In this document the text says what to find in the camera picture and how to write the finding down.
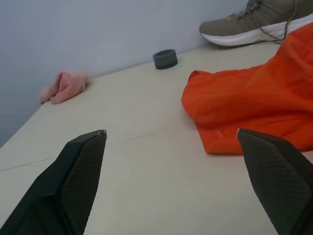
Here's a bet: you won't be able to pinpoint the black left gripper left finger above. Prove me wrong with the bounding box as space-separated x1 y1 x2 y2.
0 129 108 235

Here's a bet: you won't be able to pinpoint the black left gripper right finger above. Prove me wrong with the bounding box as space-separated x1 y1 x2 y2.
236 128 313 235

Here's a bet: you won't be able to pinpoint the orange shorts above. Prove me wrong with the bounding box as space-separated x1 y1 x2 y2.
180 24 313 155

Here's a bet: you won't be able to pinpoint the pink fluffy cloth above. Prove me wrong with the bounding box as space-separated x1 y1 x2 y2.
39 71 90 105

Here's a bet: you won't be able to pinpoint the grey sneaker with white sole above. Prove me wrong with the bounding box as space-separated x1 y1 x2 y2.
199 0 313 47

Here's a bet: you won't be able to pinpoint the dark grey round ring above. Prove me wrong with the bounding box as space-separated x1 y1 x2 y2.
153 49 178 71

